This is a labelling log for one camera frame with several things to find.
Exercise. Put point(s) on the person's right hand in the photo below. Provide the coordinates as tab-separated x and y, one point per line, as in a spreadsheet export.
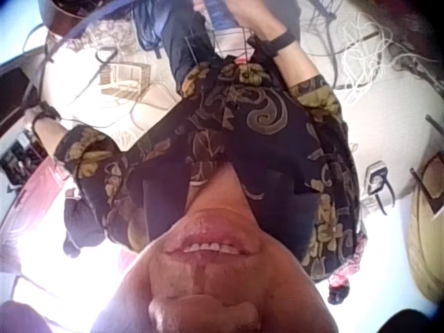
248	12

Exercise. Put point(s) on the person's left hand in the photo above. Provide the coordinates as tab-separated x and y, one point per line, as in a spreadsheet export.
30	110

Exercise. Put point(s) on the blue striped cloth item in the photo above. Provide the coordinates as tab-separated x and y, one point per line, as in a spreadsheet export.
218	15

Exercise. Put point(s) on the person's legs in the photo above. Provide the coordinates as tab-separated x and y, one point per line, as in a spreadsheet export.
184	52

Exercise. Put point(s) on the black wrist band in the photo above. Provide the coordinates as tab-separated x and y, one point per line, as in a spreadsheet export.
45	112
281	42

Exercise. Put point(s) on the dark round container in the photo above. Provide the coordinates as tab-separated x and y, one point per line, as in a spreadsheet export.
60	14

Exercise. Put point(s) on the dark flat screen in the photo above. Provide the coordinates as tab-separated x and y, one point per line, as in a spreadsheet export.
12	93

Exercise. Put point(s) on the black electronic device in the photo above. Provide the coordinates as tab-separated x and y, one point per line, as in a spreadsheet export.
15	159

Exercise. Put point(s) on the dark blue cloth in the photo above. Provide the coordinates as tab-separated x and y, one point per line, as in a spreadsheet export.
81	222

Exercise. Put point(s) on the white power adapter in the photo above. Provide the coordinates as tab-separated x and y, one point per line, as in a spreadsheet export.
376	178

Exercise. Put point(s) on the pink mat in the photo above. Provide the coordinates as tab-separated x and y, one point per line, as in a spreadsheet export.
38	197

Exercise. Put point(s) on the red patterned cloth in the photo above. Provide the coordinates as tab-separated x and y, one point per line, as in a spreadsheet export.
345	274

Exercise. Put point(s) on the yellow round cushion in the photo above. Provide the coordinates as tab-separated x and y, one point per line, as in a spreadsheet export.
428	249

